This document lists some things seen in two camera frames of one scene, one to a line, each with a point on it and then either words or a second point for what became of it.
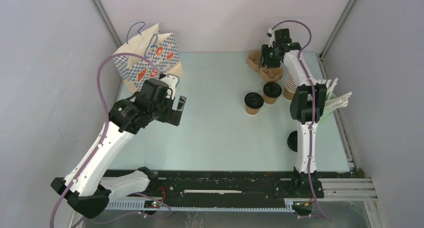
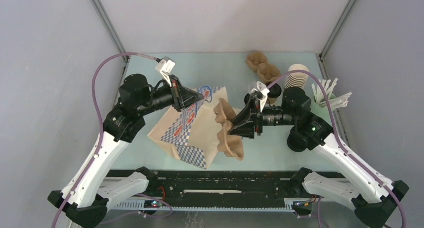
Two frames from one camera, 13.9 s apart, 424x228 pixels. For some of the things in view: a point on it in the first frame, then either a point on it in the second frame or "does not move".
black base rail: x=217 y=190 does not move
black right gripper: x=264 y=60 → x=253 y=116
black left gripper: x=173 y=118 → x=182 y=96
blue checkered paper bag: x=160 y=48 → x=191 y=136
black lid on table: x=292 y=141 does not move
